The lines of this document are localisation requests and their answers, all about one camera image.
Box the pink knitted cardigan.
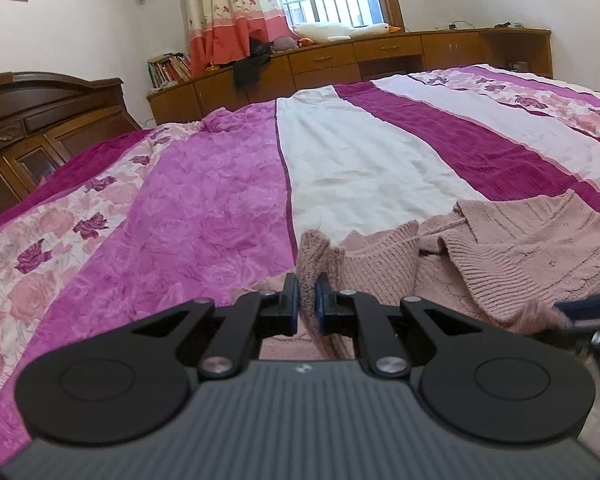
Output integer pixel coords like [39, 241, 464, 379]
[261, 191, 600, 360]

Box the purple floral bedspread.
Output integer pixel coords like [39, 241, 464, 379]
[0, 65, 600, 464]

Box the long wooden cabinet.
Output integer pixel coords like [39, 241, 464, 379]
[147, 27, 553, 124]

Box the black garment on cabinet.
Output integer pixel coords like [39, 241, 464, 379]
[232, 36, 273, 89]

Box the pink plush toy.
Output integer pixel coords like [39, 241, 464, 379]
[271, 36, 314, 53]

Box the white goose plush toy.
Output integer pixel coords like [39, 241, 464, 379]
[291, 22, 401, 44]

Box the row of books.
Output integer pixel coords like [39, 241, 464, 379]
[147, 52, 192, 91]

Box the dark wooden headboard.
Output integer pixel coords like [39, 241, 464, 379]
[0, 72, 140, 214]

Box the floral orange curtain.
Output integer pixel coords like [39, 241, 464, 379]
[184, 0, 297, 77]

